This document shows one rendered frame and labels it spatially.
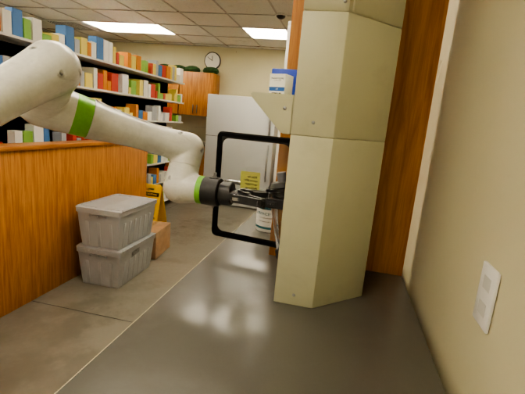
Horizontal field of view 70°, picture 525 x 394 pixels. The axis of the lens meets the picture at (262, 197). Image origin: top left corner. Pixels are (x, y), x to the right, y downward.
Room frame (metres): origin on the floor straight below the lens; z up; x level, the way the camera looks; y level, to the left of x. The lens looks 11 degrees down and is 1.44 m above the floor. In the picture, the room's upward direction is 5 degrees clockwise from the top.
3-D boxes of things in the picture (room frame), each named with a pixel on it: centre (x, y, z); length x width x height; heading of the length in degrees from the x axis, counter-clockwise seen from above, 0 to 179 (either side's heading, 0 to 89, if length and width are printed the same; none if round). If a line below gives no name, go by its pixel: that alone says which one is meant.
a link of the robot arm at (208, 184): (1.18, 0.16, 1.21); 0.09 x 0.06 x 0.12; 169
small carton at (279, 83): (1.10, -0.02, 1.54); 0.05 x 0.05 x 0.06; 62
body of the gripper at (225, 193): (1.17, 0.09, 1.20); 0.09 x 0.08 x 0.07; 79
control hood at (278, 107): (1.15, -0.03, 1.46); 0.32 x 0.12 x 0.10; 168
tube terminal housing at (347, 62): (1.11, -0.21, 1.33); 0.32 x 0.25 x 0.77; 168
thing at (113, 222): (3.10, 1.22, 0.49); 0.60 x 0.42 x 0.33; 168
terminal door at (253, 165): (1.34, 0.04, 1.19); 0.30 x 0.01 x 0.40; 71
